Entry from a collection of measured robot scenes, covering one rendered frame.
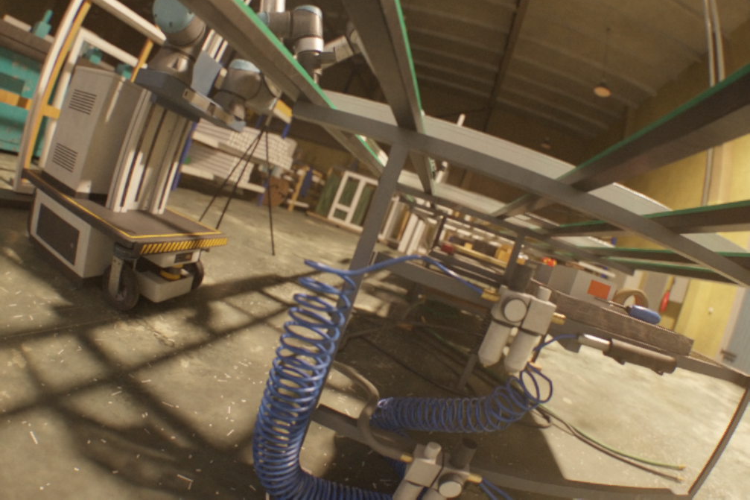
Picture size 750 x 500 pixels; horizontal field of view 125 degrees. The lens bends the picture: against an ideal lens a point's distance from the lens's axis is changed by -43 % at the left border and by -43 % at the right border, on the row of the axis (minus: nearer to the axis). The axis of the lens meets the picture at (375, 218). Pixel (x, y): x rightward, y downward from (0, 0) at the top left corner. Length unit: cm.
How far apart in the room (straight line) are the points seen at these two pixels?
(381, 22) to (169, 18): 89
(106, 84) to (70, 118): 26
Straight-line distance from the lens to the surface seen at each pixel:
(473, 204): 187
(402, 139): 64
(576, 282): 79
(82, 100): 166
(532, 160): 88
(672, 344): 92
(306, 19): 116
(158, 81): 125
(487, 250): 378
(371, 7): 32
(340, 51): 175
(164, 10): 117
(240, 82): 168
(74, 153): 161
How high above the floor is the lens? 66
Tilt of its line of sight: 1 degrees down
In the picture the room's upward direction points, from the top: 20 degrees clockwise
